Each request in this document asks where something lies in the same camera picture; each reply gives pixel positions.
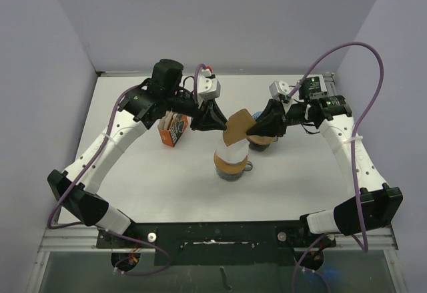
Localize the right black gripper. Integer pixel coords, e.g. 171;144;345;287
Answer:
246;97;312;138

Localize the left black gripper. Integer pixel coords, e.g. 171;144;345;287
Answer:
164;89;227;130

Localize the wooden dripper ring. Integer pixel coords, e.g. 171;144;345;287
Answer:
248;134;280;145
213;154;250;174

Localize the brown paper coffee filter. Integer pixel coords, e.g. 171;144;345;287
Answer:
223;109;256;147

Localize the grey plastic dripper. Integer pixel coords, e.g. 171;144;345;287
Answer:
249;141;274;152

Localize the orange coffee filter box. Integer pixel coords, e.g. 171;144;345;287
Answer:
157;111;189;147

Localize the white paper coffee filter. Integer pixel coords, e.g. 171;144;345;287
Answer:
216;137;249;164

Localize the grey glass carafe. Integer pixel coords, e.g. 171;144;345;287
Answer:
216;161;253;182

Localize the blue plastic dripper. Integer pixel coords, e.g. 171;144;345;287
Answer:
252;111;262;120

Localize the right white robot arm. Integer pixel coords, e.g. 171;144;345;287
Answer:
247;76;403;246

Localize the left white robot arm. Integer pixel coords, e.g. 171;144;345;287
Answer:
47;59;226;247

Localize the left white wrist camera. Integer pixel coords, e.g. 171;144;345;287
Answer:
195;66;221;104

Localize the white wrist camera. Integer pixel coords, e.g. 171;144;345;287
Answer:
195;66;221;104
269;81;292;103

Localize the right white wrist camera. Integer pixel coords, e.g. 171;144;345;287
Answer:
269;81;292;103

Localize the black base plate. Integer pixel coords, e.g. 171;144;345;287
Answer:
96;220;336;266

